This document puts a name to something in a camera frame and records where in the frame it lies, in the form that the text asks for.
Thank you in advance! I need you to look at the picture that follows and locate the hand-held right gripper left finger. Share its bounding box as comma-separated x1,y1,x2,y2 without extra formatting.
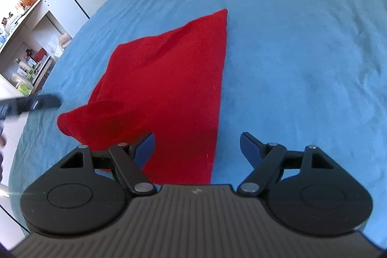
59,132,158,195

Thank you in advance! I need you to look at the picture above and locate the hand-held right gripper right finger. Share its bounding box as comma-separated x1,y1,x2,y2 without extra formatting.
236,132,336,197

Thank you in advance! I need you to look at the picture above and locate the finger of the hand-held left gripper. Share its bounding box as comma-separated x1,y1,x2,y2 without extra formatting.
0,94,63,121

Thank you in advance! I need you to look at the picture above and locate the red knit sweater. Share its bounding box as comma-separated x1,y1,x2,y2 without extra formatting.
57,8,229,185

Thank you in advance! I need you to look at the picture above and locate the red box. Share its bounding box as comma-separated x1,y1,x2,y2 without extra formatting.
34,48,48,63

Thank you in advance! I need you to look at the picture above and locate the beige bag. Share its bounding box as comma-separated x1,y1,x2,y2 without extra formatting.
58,33,73,49

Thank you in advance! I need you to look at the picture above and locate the white shelf unit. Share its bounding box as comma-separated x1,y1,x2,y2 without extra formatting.
0,0,91,97

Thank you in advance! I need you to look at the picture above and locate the bed with blue sheet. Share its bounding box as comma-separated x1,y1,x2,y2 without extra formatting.
8,0,387,250

